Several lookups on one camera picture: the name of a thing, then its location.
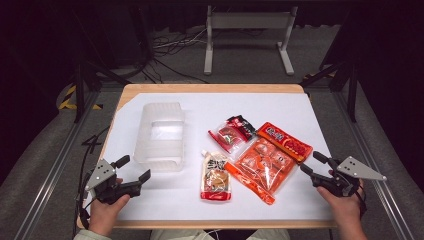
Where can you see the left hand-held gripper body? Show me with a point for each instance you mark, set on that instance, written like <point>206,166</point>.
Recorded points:
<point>110,190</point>

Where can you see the small red black packet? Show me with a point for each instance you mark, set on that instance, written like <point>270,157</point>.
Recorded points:
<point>233,135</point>

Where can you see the white table mat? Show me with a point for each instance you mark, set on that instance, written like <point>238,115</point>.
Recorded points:
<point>206,106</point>

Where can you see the small red-white snack packet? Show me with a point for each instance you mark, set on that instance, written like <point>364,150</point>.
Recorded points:
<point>215,180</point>

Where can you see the white metal stand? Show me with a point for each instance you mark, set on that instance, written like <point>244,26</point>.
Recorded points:
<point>250,20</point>

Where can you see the person's right hand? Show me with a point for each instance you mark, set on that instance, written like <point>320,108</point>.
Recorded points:
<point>346,208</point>

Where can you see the aluminium rail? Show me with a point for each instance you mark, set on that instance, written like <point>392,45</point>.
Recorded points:
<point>370,156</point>
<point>56,166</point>

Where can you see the large orange snack packet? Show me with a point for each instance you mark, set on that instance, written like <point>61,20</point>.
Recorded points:
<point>266,163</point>

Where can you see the person's left hand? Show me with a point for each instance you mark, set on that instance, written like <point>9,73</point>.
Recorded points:
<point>103,216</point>

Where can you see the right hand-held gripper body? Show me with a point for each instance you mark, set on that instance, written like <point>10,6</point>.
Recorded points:
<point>336,183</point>

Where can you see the clear plastic storage box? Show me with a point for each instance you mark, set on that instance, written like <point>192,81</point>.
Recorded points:
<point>160,146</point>

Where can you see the black tripod stand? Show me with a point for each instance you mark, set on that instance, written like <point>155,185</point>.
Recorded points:
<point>80,90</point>
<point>351,90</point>

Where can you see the yellow black hazard tape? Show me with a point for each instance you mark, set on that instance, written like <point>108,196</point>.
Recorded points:
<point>68,96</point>

